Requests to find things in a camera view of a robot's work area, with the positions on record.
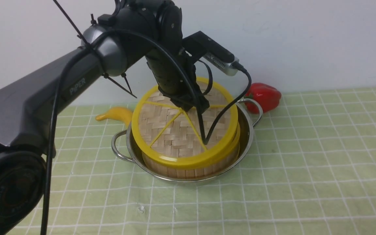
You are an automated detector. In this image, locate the yellow rimmed bamboo steamer basket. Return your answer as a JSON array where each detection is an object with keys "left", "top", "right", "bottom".
[{"left": 142, "top": 126, "right": 241, "bottom": 180}]

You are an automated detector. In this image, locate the red bell pepper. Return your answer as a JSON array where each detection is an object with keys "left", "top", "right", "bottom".
[{"left": 244, "top": 82, "right": 282, "bottom": 113}]

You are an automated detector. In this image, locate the green checkered tablecloth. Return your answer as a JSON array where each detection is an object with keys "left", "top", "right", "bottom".
[{"left": 48, "top": 87, "right": 376, "bottom": 235}]

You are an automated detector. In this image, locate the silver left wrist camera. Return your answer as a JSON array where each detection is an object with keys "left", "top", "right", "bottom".
[{"left": 182, "top": 31, "right": 239, "bottom": 76}]

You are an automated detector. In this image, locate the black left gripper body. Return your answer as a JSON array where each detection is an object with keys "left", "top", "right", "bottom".
[{"left": 145, "top": 46, "right": 210, "bottom": 114}]

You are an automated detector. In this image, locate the stainless steel two-handled pot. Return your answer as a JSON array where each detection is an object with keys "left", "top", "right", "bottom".
[{"left": 111, "top": 98, "right": 262, "bottom": 185}]

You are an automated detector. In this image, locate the yellow rimmed woven steamer lid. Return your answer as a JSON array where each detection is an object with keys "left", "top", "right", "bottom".
[{"left": 131, "top": 86, "right": 239, "bottom": 156}]

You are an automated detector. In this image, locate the yellow toy banana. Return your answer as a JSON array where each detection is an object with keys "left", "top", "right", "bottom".
[{"left": 95, "top": 106, "right": 133, "bottom": 127}]

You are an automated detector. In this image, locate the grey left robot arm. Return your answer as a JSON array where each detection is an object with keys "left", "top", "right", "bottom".
[{"left": 0, "top": 0, "right": 248, "bottom": 235}]

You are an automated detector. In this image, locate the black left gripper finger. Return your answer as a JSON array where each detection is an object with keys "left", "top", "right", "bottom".
[
  {"left": 205, "top": 95, "right": 238, "bottom": 144},
  {"left": 197, "top": 111, "right": 207, "bottom": 145}
]

